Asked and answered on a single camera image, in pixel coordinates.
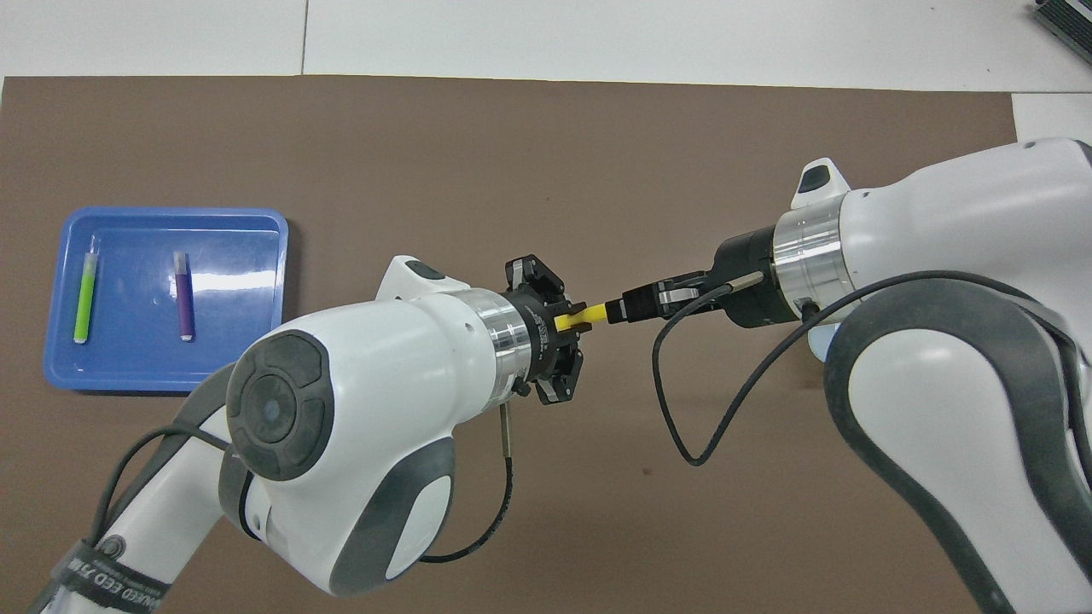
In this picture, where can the yellow pen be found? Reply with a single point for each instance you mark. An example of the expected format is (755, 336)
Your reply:
(589, 315)

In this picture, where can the brown table mat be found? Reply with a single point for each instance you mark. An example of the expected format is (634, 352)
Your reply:
(546, 153)

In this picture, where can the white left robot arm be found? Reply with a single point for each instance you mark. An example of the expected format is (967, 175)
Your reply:
(367, 426)

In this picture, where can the green pen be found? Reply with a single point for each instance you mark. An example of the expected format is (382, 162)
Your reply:
(85, 294)

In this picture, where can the purple pen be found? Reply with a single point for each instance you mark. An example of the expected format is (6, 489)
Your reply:
(184, 298)

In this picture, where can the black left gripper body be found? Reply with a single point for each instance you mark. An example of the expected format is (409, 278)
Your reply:
(533, 337)

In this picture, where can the dark grey laptop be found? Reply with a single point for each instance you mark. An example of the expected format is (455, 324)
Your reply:
(1071, 21)

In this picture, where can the translucent plastic cup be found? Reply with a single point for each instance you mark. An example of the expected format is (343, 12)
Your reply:
(817, 343)

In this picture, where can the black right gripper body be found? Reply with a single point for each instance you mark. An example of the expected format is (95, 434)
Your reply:
(751, 251)

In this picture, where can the blue plastic tray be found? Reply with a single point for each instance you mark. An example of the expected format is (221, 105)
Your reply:
(136, 358)

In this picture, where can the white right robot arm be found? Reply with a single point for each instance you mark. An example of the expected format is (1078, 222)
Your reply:
(964, 239)

